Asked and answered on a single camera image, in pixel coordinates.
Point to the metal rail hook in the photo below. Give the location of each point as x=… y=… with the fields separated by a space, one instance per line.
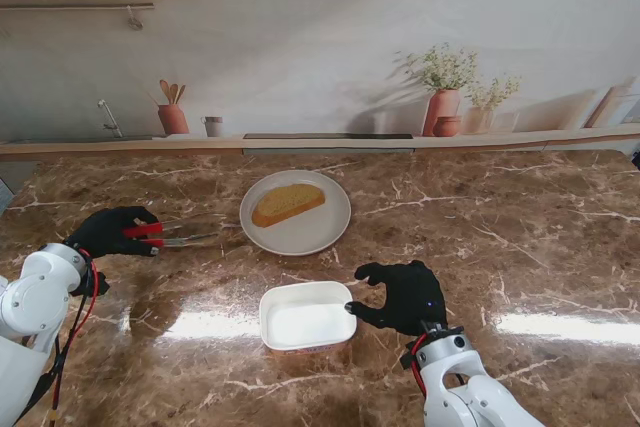
x=134 y=19

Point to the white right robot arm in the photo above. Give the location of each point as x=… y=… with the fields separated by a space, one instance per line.
x=460 y=387

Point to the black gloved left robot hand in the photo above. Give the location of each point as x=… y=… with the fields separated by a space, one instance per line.
x=105 y=234

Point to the metal wall rail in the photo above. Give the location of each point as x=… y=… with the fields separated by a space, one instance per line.
x=75 y=6

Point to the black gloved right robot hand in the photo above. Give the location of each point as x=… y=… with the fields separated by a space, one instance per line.
x=410 y=299

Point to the white round plate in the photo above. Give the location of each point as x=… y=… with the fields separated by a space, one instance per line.
x=310 y=232

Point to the leaning wooden cutting board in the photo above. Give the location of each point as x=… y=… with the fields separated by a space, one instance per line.
x=602 y=107

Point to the toasted bread slice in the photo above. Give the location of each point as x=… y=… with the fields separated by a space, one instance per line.
x=287 y=202

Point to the white bento box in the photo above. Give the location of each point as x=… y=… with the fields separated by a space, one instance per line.
x=307 y=322

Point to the wooden counter ledge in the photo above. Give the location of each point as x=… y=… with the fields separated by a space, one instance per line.
x=150 y=147

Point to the terracotta pot with wooden utensils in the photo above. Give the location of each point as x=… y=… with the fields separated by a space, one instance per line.
x=173 y=119

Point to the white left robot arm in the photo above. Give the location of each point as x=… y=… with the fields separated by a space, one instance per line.
x=30 y=307

